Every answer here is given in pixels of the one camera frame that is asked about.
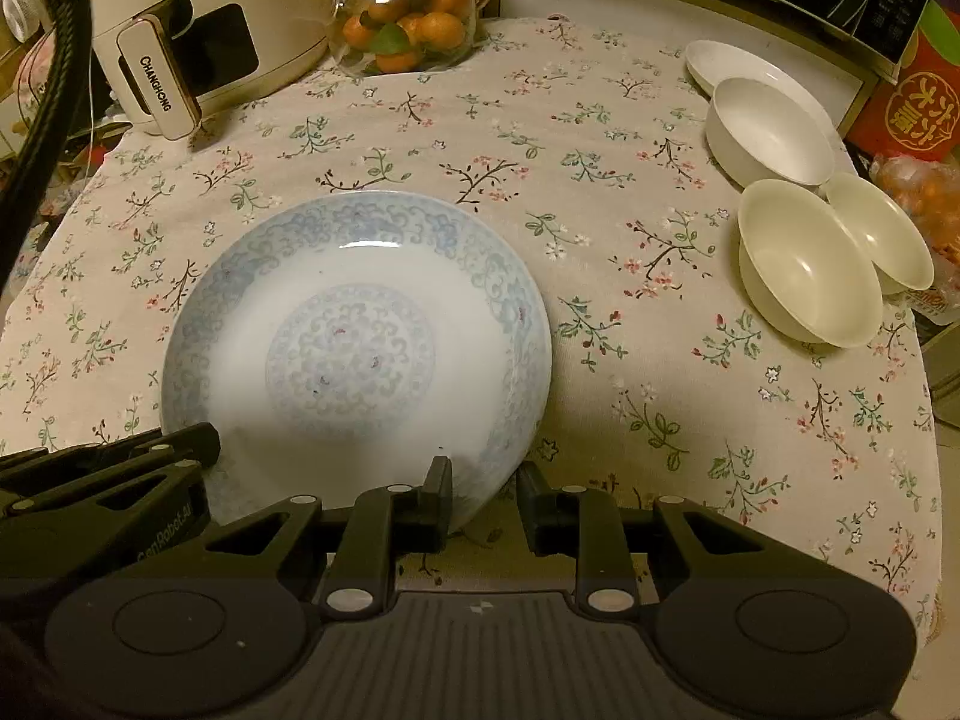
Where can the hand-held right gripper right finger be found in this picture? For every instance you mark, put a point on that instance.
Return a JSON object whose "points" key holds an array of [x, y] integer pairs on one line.
{"points": [[529, 481]]}

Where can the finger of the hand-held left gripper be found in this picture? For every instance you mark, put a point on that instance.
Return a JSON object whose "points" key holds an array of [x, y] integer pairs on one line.
{"points": [[172, 481], [187, 442]]}

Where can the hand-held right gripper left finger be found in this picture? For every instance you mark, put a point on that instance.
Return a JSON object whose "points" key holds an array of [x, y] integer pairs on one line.
{"points": [[442, 481]]}

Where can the blue patterned porcelain plate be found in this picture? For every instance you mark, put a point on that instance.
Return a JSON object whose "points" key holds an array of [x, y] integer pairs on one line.
{"points": [[360, 300]]}

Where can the white plate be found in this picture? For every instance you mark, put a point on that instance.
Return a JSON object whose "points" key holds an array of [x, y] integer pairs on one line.
{"points": [[720, 60]]}

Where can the floral tablecloth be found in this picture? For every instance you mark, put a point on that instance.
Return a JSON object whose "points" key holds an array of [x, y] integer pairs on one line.
{"points": [[600, 165]]}

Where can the large cream bowl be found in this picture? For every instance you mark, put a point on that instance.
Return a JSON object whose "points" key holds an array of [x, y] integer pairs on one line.
{"points": [[802, 270]]}

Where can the white bowl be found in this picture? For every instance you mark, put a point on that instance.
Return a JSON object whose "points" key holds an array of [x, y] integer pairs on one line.
{"points": [[765, 127]]}

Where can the small cream bowl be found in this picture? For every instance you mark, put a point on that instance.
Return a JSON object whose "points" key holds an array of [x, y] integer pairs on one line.
{"points": [[885, 232]]}

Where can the pile of mandarins in jar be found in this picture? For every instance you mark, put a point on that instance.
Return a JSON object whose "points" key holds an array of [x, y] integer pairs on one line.
{"points": [[431, 26]]}

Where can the white round device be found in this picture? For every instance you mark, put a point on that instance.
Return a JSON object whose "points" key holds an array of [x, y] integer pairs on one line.
{"points": [[16, 13]]}

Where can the plastic bag of mandarins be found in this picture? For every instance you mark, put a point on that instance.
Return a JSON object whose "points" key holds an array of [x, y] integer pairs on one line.
{"points": [[930, 202]]}

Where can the white table with olive rim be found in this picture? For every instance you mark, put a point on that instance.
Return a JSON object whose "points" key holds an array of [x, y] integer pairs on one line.
{"points": [[851, 101]]}

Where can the red printed box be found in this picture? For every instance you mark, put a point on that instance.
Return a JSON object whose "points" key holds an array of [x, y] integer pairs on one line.
{"points": [[915, 112]]}

